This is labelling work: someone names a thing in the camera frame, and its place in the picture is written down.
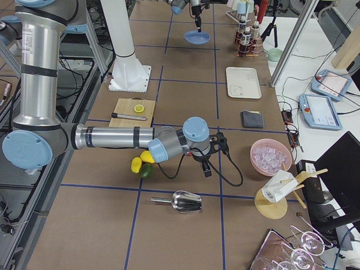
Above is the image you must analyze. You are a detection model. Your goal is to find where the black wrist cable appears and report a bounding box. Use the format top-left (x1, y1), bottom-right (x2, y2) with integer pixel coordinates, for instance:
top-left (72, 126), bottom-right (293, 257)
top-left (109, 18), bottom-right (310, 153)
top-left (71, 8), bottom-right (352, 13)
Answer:
top-left (156, 132), bottom-right (244, 187)

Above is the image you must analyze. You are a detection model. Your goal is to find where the small yellow lemon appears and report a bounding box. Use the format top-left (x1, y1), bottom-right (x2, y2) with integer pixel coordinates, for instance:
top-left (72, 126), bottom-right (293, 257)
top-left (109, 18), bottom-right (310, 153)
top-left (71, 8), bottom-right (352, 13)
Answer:
top-left (130, 157), bottom-right (143, 174)

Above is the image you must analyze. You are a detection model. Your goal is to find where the blue plastic plate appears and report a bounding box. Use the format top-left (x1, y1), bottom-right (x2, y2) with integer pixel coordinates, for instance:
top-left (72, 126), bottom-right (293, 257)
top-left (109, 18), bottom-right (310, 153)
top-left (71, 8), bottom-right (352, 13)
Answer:
top-left (183, 30), bottom-right (210, 45)

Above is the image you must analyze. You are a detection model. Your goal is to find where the green lime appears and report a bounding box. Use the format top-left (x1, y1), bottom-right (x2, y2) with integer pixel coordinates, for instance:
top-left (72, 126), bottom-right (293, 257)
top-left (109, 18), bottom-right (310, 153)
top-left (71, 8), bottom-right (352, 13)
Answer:
top-left (139, 163), bottom-right (153, 178)

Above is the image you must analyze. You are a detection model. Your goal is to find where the dark tea bottle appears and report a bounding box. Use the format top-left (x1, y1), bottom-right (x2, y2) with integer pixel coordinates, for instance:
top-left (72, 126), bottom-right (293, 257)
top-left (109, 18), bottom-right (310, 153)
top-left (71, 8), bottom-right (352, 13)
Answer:
top-left (237, 27), bottom-right (251, 57)
top-left (237, 15), bottom-right (246, 44)
top-left (250, 21), bottom-right (259, 46)

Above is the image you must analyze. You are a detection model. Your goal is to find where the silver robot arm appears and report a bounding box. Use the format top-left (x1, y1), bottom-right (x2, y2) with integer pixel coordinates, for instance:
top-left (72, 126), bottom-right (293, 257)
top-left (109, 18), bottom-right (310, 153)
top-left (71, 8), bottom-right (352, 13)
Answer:
top-left (2, 1), bottom-right (215, 170)
top-left (166, 0), bottom-right (210, 33)

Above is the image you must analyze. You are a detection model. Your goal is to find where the cream bear serving tray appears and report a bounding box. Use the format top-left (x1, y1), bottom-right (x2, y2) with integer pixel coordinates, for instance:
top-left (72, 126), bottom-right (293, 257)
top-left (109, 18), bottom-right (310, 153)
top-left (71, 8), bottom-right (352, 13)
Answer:
top-left (226, 67), bottom-right (262, 100)

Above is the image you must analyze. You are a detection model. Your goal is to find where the black monitor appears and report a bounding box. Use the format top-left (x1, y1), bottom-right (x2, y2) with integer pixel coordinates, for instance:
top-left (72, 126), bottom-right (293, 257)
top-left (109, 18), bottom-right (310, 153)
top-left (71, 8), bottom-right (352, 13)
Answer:
top-left (303, 131), bottom-right (359, 232)

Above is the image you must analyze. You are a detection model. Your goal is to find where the dark tea bottle right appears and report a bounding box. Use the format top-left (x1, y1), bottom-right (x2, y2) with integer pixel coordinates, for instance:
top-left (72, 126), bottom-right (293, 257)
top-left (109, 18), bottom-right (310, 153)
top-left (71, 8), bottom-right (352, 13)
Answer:
top-left (250, 21), bottom-right (259, 46)

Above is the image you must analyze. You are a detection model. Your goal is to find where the near blue teach pendant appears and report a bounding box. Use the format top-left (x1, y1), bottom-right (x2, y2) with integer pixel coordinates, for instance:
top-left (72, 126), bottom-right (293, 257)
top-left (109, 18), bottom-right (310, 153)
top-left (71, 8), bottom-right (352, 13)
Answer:
top-left (299, 94), bottom-right (343, 131)

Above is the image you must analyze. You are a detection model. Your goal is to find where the grey folded cloth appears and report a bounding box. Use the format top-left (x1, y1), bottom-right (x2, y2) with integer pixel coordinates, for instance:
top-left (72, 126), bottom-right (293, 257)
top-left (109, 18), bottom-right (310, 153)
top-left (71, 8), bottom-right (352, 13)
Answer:
top-left (240, 110), bottom-right (264, 128)

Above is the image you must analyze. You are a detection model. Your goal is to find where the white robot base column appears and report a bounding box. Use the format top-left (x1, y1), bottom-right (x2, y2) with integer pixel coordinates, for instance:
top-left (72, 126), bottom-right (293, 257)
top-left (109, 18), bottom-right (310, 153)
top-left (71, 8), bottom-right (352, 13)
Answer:
top-left (101, 0), bottom-right (151, 93)

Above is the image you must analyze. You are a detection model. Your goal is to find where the pink bowl of ice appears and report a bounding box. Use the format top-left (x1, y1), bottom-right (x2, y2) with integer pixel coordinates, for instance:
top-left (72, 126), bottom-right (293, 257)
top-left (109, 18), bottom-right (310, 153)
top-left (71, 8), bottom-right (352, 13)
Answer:
top-left (250, 138), bottom-right (293, 176)

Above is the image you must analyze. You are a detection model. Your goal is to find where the red cylinder bottle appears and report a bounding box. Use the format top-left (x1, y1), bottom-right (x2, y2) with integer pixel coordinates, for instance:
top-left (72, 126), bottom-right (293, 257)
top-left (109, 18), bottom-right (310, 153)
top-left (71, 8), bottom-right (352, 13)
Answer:
top-left (257, 0), bottom-right (269, 24)

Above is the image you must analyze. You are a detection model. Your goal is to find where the black camera tripod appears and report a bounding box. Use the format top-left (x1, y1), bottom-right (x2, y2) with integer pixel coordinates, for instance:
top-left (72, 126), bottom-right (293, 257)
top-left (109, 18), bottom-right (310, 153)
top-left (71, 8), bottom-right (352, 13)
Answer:
top-left (260, 0), bottom-right (279, 48)

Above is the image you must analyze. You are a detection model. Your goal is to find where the mint green bowl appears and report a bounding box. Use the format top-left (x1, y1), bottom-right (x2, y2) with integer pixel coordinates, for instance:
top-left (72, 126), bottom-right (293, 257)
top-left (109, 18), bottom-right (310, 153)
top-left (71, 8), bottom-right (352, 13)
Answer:
top-left (267, 48), bottom-right (283, 62)

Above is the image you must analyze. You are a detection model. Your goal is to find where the dark tea bottle middle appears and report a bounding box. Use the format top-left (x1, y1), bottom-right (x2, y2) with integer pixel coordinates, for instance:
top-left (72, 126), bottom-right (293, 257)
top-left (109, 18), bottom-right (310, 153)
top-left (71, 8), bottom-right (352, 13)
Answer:
top-left (237, 27), bottom-right (251, 57)

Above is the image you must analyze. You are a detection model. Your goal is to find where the aluminium frame post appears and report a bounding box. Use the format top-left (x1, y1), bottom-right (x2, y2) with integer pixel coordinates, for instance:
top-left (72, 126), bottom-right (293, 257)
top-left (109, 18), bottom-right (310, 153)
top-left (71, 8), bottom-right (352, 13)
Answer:
top-left (269, 0), bottom-right (319, 87)

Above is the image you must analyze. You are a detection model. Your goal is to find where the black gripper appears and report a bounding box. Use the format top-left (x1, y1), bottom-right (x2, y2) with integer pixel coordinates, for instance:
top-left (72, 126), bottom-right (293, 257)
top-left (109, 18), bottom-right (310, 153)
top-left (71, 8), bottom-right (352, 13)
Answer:
top-left (190, 142), bottom-right (215, 177)
top-left (190, 0), bottom-right (210, 33)

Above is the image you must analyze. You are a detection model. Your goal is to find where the steel ice scoop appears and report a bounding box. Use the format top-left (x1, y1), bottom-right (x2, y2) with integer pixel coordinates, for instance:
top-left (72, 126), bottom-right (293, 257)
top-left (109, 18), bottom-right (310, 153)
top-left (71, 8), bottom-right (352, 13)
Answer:
top-left (151, 191), bottom-right (202, 213)

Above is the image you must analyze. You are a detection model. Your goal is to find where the white wire cup rack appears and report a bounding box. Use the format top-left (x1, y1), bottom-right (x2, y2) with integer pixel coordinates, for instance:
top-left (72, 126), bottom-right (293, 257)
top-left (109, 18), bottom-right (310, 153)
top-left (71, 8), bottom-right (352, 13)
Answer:
top-left (226, 0), bottom-right (255, 22)

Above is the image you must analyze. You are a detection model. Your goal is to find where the far blue teach pendant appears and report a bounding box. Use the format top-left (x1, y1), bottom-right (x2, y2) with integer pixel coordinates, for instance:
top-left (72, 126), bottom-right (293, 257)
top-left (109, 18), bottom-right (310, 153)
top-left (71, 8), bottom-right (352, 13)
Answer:
top-left (311, 69), bottom-right (352, 101)

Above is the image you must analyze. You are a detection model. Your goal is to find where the large yellow lemon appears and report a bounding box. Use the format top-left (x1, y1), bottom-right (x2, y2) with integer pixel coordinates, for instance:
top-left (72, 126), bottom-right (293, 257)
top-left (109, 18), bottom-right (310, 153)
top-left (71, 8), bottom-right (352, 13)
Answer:
top-left (139, 150), bottom-right (155, 164)

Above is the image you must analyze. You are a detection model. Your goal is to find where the blue teach pendant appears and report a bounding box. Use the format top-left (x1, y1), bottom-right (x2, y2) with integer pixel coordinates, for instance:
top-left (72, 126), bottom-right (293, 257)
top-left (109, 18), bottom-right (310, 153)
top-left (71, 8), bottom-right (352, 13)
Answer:
top-left (299, 94), bottom-right (343, 131)
top-left (311, 69), bottom-right (352, 101)

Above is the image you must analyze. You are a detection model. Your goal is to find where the dark tea bottle left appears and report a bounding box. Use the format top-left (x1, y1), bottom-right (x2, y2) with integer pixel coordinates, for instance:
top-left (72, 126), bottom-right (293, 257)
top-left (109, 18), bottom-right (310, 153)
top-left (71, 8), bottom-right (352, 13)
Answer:
top-left (237, 15), bottom-right (246, 44)

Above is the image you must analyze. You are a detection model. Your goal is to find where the half lemon slice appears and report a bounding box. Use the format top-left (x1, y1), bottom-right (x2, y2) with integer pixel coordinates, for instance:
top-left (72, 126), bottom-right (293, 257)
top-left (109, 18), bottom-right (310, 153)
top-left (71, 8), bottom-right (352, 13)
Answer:
top-left (133, 104), bottom-right (145, 114)

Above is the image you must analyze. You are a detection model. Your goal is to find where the wine glass on tray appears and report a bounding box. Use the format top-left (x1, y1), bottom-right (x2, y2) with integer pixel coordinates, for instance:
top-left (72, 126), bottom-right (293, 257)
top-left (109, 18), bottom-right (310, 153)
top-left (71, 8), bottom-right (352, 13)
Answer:
top-left (288, 225), bottom-right (334, 257)

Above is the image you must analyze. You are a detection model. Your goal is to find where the copper wire bottle rack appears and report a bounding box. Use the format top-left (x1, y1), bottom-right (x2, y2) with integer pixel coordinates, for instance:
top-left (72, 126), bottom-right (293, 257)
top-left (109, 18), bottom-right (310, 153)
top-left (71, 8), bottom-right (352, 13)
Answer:
top-left (233, 27), bottom-right (263, 57)

